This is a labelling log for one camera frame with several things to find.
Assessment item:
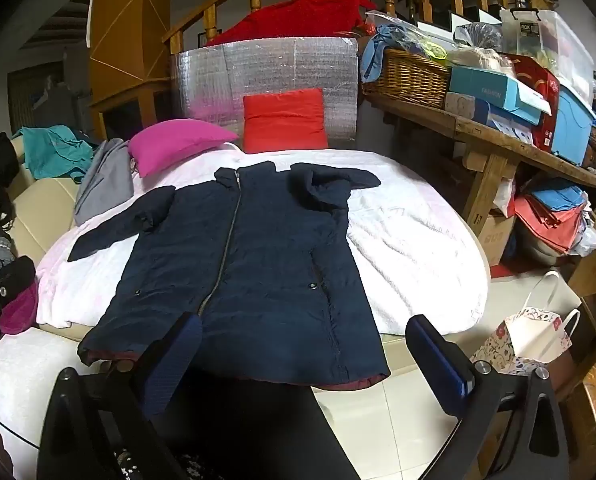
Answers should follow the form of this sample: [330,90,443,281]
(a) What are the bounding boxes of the teal cardboard box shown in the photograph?
[448,65,553,126]

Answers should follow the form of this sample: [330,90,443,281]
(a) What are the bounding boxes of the navy blue coat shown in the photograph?
[68,161,391,391]

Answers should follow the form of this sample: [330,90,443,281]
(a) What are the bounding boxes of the beige leather sofa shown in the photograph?
[0,137,489,480]

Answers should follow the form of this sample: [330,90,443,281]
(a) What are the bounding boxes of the magenta cloth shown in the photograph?
[0,280,39,336]

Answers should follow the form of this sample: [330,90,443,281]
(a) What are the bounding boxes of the orange wooden pillar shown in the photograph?
[86,0,173,141]

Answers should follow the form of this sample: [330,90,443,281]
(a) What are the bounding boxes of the wicker basket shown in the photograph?
[362,49,451,110]

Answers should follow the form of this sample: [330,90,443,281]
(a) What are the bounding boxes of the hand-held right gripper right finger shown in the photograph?
[405,314,571,480]

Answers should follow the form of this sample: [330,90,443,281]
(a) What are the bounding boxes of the floral paper bag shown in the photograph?
[470,270,581,376]

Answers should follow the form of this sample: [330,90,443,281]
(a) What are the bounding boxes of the red gift box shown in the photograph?
[500,53,561,153]

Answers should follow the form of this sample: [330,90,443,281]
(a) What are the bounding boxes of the silver foil insulation mat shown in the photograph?
[172,36,361,150]

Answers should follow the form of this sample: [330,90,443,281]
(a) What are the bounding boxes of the white textured blanket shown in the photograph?
[35,140,489,336]

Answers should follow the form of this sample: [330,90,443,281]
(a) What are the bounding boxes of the clear plastic storage box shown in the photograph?
[499,7,596,96]

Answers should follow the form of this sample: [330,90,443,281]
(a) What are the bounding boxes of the blue cloth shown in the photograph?
[360,25,403,83]

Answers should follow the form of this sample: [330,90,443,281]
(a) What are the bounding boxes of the wooden bench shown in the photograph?
[363,92,596,238]

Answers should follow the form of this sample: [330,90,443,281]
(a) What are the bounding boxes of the red fleece blanket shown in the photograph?
[205,0,379,47]

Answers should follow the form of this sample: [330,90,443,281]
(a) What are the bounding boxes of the magenta pillow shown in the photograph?
[128,119,239,179]

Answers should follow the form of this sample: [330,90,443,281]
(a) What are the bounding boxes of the grey garment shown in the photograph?
[74,138,134,226]

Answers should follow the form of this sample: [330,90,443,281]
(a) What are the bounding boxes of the blue plastic storage bin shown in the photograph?
[552,82,596,166]

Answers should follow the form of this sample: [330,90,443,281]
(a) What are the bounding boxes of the black puffer jacket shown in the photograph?
[0,227,37,356]

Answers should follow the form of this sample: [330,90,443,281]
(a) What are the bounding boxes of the small cardboard box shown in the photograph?
[478,210,518,267]

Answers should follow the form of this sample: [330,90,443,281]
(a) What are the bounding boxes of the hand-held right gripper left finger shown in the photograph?
[36,312,203,480]

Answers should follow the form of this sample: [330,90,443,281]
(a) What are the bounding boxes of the red pillow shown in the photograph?
[242,88,329,153]

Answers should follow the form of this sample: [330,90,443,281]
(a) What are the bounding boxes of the stack of coral cloths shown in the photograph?
[513,192,589,256]

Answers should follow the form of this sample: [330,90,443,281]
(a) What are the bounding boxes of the white patterned box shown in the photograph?
[445,92,491,123]

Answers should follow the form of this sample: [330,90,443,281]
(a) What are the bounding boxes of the teal garment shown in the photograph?
[12,125,98,183]

